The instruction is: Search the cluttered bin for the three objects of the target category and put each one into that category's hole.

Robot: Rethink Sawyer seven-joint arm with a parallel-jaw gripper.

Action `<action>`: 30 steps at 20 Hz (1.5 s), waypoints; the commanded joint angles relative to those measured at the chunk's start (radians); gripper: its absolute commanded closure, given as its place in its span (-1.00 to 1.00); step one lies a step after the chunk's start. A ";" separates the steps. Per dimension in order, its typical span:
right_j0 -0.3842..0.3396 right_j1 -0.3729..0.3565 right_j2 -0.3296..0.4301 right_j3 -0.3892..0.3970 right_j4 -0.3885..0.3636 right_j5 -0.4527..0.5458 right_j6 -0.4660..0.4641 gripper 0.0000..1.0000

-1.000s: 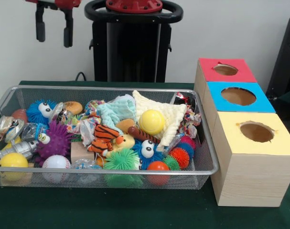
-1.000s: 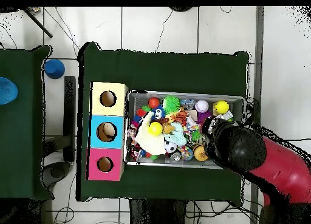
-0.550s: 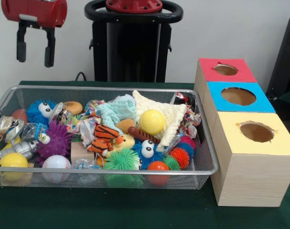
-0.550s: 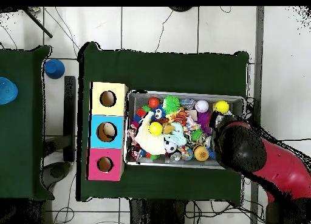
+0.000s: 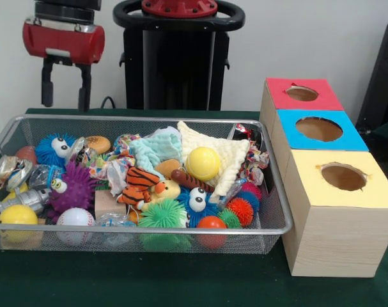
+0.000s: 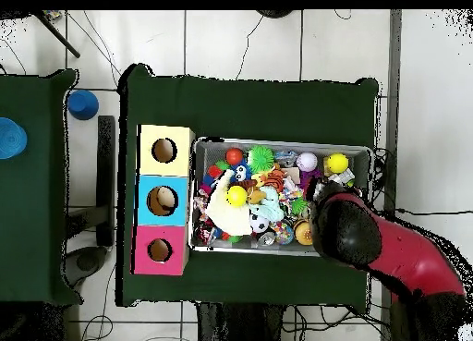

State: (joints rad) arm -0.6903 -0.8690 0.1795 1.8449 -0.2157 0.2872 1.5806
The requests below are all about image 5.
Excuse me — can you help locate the light teal muslin cloth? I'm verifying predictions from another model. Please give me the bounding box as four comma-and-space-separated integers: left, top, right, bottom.
128, 130, 184, 180

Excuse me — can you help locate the orange red ball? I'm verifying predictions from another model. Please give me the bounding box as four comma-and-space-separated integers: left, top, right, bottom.
196, 216, 228, 249

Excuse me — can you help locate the yellow smiley ball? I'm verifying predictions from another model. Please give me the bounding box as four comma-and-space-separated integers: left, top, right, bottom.
0, 204, 40, 244

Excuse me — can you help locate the orange striped tiger plush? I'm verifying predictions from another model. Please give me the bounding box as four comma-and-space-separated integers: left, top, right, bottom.
116, 166, 162, 210

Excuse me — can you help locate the cream muslin cloth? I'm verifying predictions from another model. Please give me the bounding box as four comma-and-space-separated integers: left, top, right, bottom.
176, 120, 251, 205

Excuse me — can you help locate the yellow tennis ball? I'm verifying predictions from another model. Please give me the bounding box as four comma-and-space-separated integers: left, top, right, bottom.
184, 146, 222, 180

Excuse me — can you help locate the white baseball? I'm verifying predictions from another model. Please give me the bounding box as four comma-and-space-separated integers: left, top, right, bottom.
56, 207, 96, 246

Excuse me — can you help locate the black chair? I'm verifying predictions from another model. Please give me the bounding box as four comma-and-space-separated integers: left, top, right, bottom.
355, 21, 388, 129

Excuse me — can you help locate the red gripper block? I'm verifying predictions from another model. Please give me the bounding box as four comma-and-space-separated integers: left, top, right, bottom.
22, 19, 105, 112

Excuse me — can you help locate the shallow metal mesh bin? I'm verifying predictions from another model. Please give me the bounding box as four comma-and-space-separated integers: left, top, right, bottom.
0, 114, 293, 255

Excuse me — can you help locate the wooden box with three holes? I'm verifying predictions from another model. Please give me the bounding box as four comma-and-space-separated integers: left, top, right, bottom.
259, 77, 388, 278

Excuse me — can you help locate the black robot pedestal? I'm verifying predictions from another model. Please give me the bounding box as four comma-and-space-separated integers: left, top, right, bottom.
113, 0, 246, 111

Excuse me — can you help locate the blue spiky toy with eyes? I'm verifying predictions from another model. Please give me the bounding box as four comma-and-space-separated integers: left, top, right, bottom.
35, 133, 78, 169

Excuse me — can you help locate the purple spiky toy with eyes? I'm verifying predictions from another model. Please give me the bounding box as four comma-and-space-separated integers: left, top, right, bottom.
46, 159, 100, 223

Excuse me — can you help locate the green spiky ball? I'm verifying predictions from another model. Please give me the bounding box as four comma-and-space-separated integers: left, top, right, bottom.
137, 198, 192, 252

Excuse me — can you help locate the toy hamburger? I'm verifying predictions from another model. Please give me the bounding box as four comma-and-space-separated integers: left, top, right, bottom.
84, 136, 112, 155

